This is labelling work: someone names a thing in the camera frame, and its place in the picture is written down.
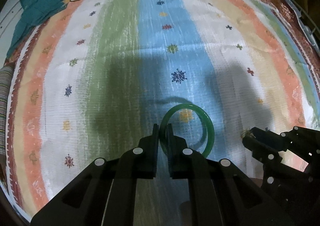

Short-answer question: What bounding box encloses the green jade bangle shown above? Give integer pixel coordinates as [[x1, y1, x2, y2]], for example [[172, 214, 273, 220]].
[[159, 103, 215, 158]]

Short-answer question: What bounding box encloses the striped colourful cloth mat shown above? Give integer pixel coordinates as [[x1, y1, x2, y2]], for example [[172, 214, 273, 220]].
[[4, 0, 316, 216]]

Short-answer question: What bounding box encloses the grey striped pillow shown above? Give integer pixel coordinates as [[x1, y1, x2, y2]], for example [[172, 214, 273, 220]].
[[0, 65, 14, 156]]

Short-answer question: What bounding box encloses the white wire rack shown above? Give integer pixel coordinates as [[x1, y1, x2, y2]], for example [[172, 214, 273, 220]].
[[285, 0, 319, 55]]

